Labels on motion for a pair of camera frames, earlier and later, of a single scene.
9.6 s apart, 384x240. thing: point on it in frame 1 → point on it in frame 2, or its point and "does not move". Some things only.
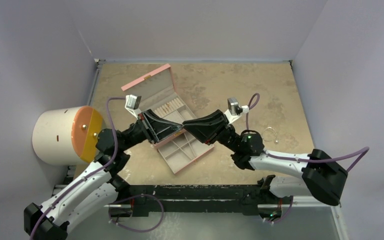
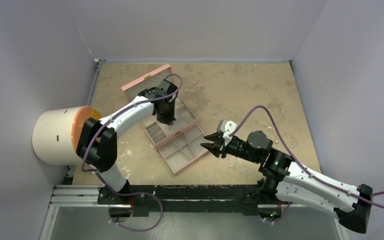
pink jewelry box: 158,91 does not move
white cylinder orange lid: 67,136 does not move
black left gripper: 154,128 → 167,120
